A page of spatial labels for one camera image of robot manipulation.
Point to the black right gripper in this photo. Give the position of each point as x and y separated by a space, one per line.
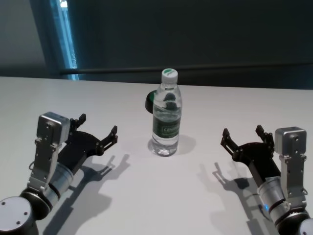
259 159

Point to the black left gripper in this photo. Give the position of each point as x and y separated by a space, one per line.
80 147

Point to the clear green-label water bottle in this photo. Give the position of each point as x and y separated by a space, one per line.
166 127

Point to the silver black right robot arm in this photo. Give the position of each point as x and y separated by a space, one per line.
271 193

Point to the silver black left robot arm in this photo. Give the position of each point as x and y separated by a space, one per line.
58 181

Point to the green button with black base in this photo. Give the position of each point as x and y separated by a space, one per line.
148 102

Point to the blue glass window strip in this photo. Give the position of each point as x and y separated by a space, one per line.
66 36

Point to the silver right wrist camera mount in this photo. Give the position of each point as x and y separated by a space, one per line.
292 151

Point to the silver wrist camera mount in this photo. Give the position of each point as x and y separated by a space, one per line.
292 151
47 142

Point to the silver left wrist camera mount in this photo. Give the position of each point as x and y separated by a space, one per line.
47 142

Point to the dark horizontal rail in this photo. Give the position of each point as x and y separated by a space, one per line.
195 69

